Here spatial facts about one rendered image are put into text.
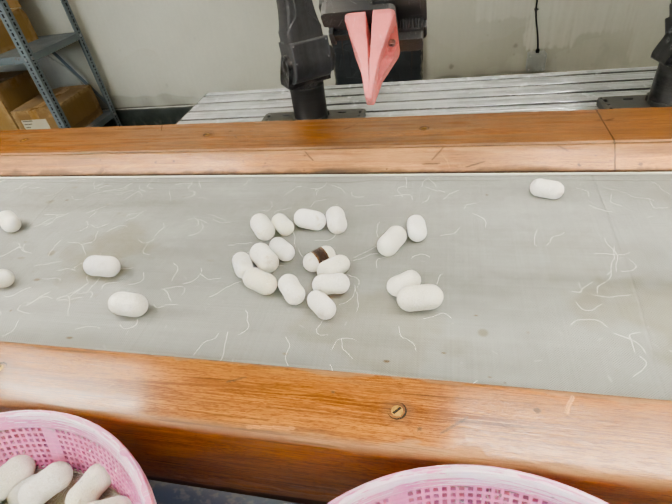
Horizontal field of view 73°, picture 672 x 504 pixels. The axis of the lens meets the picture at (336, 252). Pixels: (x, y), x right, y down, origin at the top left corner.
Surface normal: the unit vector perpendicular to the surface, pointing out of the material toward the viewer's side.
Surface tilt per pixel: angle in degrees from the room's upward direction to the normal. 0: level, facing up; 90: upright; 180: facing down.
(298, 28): 82
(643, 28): 90
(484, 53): 89
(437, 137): 0
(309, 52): 82
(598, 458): 0
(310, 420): 0
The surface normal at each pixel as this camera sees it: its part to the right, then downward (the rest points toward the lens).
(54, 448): -0.16, 0.37
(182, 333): -0.11, -0.77
